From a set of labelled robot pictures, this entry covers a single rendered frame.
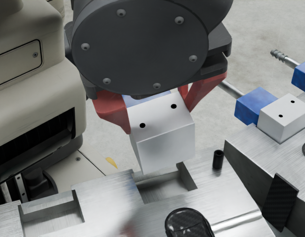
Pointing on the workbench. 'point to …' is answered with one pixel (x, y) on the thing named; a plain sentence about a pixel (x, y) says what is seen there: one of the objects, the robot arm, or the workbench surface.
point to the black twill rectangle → (279, 202)
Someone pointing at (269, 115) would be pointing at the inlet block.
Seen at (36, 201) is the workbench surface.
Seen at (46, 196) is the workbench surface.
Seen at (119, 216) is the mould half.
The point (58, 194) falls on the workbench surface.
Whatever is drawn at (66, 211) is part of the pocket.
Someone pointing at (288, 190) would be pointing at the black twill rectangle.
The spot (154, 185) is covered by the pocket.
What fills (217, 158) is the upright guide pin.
